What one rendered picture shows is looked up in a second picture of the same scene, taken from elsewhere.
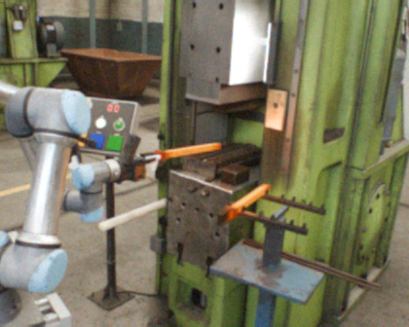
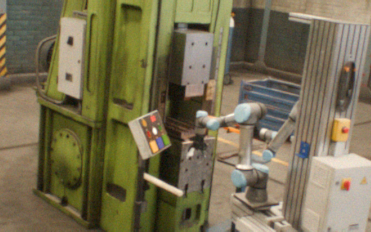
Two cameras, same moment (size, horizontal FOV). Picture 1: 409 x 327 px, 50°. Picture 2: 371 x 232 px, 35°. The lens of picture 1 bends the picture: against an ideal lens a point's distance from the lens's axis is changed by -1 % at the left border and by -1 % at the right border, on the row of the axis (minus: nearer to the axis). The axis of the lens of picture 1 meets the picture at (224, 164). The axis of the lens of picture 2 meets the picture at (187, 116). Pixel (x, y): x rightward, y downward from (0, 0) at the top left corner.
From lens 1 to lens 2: 4.82 m
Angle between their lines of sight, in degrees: 77
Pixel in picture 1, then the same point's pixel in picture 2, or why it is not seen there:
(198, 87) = (192, 88)
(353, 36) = not seen: hidden behind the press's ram
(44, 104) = not seen: hidden behind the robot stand
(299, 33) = (218, 50)
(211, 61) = (200, 73)
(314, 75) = (223, 68)
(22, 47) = not seen: outside the picture
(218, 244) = (207, 169)
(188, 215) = (192, 164)
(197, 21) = (194, 53)
